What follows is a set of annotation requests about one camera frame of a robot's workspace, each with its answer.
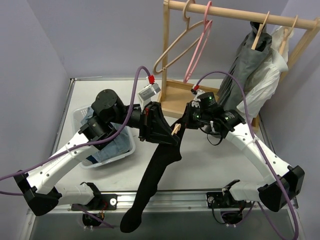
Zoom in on wooden hanger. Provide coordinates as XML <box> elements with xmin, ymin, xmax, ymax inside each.
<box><xmin>278</xmin><ymin>15</ymin><xmax>298</xmax><ymax>55</ymax></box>
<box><xmin>251</xmin><ymin>11</ymin><xmax>270</xmax><ymax>50</ymax></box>
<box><xmin>171</xmin><ymin>123</ymin><xmax>181</xmax><ymax>136</ymax></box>

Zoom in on black garment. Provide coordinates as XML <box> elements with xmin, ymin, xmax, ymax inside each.
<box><xmin>120</xmin><ymin>118</ymin><xmax>185</xmax><ymax>233</ymax></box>

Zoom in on light blue denim jacket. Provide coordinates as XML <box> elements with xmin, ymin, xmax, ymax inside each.
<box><xmin>84</xmin><ymin>106</ymin><xmax>133</xmax><ymax>163</ymax></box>

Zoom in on beige plastic hanger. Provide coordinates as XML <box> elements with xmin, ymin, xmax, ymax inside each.
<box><xmin>152</xmin><ymin>0</ymin><xmax>212</xmax><ymax>82</ymax></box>

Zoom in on pink plastic hanger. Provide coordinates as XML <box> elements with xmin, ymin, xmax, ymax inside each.
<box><xmin>183</xmin><ymin>0</ymin><xmax>213</xmax><ymax>83</ymax></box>

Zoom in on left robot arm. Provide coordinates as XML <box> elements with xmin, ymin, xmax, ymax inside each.
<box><xmin>14</xmin><ymin>89</ymin><xmax>180</xmax><ymax>216</ymax></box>

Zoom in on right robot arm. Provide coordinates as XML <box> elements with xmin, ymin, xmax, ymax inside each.
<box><xmin>185</xmin><ymin>90</ymin><xmax>305</xmax><ymax>212</ymax></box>

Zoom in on wooden clothes rack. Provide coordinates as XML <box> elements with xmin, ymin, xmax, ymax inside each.
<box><xmin>154</xmin><ymin>0</ymin><xmax>320</xmax><ymax>132</ymax></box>

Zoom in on white plastic basket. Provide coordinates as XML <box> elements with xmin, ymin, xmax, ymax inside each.
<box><xmin>72</xmin><ymin>106</ymin><xmax>136</xmax><ymax>169</ymax></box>

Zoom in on white shirt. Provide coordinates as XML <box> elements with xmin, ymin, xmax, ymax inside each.
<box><xmin>244</xmin><ymin>26</ymin><xmax>294</xmax><ymax>121</ymax></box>

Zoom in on grey garment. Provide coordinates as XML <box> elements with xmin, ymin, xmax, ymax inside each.
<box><xmin>217</xmin><ymin>21</ymin><xmax>272</xmax><ymax>110</ymax></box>

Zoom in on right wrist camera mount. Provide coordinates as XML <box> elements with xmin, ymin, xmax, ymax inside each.
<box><xmin>191</xmin><ymin>85</ymin><xmax>205</xmax><ymax>108</ymax></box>

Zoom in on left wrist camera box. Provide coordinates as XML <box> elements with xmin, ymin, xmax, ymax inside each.
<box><xmin>137</xmin><ymin>83</ymin><xmax>161</xmax><ymax>101</ymax></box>

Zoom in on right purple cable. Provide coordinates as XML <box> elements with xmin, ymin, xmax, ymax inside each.
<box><xmin>194</xmin><ymin>71</ymin><xmax>300</xmax><ymax>240</ymax></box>

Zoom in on aluminium mounting rail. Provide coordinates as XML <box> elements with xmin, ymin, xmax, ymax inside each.
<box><xmin>53</xmin><ymin>191</ymin><xmax>276</xmax><ymax>211</ymax></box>

